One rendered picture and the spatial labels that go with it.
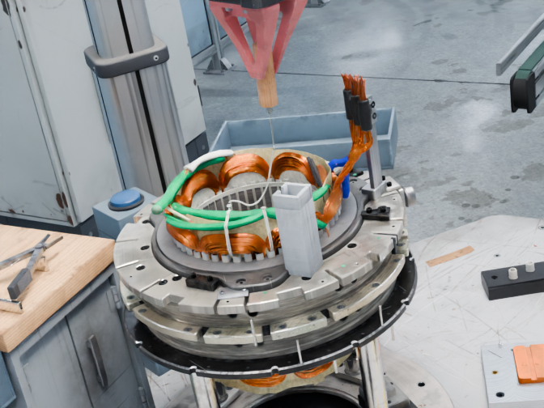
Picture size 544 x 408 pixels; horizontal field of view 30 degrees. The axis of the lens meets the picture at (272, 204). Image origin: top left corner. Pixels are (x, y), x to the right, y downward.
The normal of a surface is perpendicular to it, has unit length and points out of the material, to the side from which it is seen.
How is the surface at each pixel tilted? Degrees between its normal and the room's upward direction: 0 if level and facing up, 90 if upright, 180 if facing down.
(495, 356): 0
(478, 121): 0
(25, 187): 86
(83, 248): 0
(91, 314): 90
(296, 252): 90
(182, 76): 90
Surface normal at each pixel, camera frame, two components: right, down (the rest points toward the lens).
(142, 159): 0.38, 0.36
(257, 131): -0.17, 0.47
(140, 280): -0.16, -0.88
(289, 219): -0.47, 0.47
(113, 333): 0.87, 0.09
